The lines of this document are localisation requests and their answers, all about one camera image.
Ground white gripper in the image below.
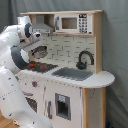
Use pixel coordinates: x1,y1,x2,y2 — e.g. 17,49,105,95
23,32,43,52

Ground small metal pot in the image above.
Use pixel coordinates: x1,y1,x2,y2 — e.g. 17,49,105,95
32,46,48,59

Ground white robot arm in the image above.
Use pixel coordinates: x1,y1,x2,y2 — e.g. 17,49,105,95
0,16,52,128

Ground wooden toy kitchen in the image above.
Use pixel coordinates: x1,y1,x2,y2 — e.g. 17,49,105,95
18,10,115,128

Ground grey range hood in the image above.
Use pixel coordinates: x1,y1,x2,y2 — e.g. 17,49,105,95
32,14,54,33

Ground black stovetop with red burners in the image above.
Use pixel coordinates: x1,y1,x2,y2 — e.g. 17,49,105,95
27,61,56,73

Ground toy microwave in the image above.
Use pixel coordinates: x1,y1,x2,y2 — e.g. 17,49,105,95
55,14,92,34

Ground right red stove knob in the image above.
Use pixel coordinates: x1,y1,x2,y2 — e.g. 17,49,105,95
32,81,38,87

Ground black toy faucet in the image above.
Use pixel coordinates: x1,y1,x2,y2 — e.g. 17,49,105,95
76,50,94,70

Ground grey toy sink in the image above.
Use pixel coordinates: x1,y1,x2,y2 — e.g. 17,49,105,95
52,67,92,81

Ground toy oven door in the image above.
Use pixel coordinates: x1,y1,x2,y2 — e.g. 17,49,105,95
25,93,37,111

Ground grey ice dispenser panel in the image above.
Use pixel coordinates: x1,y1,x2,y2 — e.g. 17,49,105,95
55,94,71,120

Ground grey cabinet door handle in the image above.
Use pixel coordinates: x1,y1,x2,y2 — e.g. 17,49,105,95
47,101,52,119

